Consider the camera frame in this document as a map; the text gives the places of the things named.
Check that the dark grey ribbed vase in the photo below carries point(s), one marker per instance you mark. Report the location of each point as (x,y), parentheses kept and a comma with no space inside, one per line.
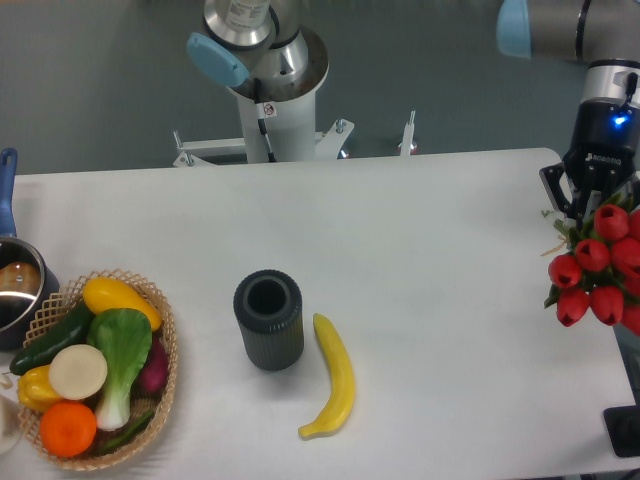
(268,307)

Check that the woven wicker basket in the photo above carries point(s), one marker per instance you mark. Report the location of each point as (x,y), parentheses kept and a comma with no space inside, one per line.
(53,310)

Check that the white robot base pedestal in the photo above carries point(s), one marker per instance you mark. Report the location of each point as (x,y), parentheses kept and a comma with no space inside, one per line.
(273,65)

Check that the green cucumber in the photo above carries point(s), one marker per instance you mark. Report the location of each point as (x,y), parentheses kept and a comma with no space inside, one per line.
(70,330)

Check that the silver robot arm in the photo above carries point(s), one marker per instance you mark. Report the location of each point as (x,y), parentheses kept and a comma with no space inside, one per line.
(580,31)

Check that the yellow squash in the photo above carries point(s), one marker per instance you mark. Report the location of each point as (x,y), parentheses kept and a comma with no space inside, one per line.
(104,293)

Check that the blue handled saucepan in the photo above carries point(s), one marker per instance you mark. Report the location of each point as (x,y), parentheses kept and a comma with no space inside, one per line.
(26,280)

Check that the orange fruit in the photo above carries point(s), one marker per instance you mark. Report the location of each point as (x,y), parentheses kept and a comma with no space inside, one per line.
(67,429)

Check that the yellow bell pepper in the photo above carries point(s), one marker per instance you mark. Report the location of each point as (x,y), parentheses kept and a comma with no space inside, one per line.
(35,390)

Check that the black device at edge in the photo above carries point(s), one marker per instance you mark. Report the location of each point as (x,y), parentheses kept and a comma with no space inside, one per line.
(622,425)

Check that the green bok choy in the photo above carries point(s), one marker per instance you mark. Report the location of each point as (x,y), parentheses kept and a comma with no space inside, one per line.
(124,338)

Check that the white round radish slice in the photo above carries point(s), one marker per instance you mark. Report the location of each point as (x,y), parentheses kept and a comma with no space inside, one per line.
(78,372)

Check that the white metal base frame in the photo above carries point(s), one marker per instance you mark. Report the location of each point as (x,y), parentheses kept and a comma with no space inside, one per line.
(328,144)

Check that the green chili pepper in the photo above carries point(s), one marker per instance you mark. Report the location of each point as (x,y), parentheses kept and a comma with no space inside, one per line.
(138,425)

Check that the yellow banana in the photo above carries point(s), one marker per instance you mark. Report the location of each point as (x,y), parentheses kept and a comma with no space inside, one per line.
(341,400)

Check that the purple sweet potato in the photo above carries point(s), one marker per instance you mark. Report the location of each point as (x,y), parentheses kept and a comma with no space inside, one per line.
(154,374)

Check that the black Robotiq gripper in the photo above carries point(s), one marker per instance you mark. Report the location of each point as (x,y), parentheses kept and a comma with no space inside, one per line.
(601,163)

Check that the red tulip bouquet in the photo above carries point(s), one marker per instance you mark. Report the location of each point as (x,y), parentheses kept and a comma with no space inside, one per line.
(595,268)

